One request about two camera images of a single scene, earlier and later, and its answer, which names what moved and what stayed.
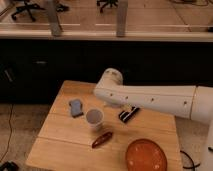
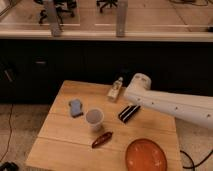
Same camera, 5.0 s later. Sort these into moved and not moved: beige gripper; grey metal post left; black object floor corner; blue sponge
Moved: beige gripper
Not moved: blue sponge; black object floor corner; grey metal post left
